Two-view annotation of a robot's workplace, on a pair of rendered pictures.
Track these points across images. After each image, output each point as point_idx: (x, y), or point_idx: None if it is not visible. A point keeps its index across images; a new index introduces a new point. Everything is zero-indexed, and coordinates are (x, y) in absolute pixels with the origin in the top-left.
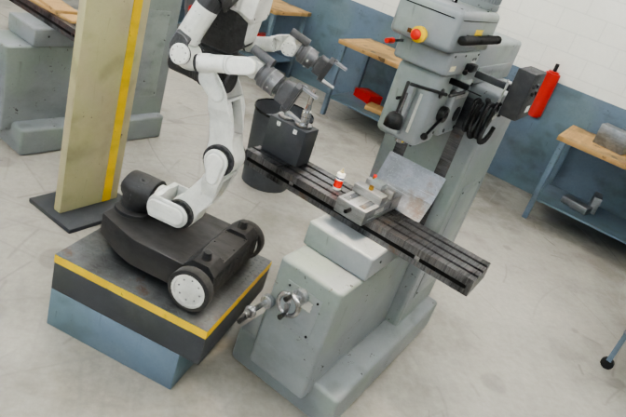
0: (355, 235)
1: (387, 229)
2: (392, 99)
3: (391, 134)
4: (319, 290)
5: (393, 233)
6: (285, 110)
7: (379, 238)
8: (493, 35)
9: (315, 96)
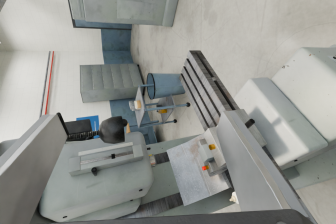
0: (255, 117)
1: (222, 107)
2: (105, 184)
3: (147, 158)
4: (328, 62)
5: (218, 102)
6: (296, 215)
7: (233, 106)
8: None
9: (32, 125)
